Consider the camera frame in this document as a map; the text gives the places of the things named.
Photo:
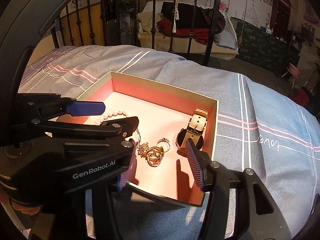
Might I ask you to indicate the gold ring cluster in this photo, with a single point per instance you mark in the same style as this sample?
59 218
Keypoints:
153 155

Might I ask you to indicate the black iron bed frame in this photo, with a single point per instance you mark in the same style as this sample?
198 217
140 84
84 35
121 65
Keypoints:
114 22

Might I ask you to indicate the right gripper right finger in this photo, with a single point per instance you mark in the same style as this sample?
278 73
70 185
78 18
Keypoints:
257 215

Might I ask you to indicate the person's left hand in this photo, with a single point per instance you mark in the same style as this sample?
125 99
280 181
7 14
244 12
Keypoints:
23 209

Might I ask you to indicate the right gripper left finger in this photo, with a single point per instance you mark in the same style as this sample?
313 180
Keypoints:
123 177

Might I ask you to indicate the hanging swing chair with clothes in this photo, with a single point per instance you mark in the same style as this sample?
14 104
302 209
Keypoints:
191 36

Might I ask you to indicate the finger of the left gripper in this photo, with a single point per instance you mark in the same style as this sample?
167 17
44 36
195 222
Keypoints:
45 106
107 129

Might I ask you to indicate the red phone booth cabinet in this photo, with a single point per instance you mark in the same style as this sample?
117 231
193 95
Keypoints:
280 17

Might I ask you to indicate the open pink-lined gift box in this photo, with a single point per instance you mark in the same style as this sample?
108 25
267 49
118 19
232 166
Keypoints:
163 110

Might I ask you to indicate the beige strap wristwatch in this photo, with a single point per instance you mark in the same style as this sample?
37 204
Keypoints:
193 131

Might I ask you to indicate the pink small stool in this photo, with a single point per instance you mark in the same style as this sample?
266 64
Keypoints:
294 74

